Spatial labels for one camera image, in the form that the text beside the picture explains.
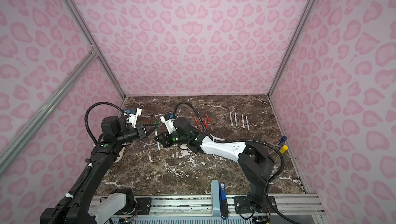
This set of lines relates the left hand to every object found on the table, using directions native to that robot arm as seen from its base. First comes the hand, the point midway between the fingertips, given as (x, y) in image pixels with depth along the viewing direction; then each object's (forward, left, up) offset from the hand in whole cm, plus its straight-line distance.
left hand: (156, 124), depth 73 cm
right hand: (-5, 0, -4) cm, 6 cm away
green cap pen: (-4, 0, -3) cm, 5 cm away
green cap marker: (+20, -41, -25) cm, 53 cm away
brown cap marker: (+17, -49, -25) cm, 57 cm away
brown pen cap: (+20, +15, -25) cm, 35 cm away
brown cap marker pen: (+16, -52, -25) cm, 60 cm away
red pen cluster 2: (+18, -23, -25) cm, 38 cm away
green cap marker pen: (+20, -44, -26) cm, 55 cm away
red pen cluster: (+18, -26, -25) cm, 40 cm away
